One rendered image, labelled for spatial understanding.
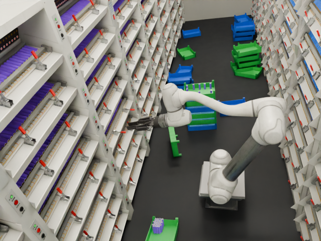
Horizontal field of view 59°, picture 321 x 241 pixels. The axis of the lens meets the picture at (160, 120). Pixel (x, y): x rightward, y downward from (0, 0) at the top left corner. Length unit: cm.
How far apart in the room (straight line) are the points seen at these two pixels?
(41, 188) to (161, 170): 150
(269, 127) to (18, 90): 117
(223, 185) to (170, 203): 68
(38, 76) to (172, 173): 165
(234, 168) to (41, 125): 112
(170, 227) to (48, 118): 133
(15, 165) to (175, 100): 95
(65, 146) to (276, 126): 107
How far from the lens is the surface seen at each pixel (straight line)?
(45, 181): 138
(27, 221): 129
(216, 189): 191
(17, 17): 127
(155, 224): 224
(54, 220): 149
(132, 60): 252
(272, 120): 156
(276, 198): 247
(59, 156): 146
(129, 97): 238
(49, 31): 146
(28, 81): 130
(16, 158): 124
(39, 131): 133
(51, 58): 145
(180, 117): 177
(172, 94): 171
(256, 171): 262
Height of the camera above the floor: 198
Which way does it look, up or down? 38 degrees down
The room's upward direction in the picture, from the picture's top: 12 degrees counter-clockwise
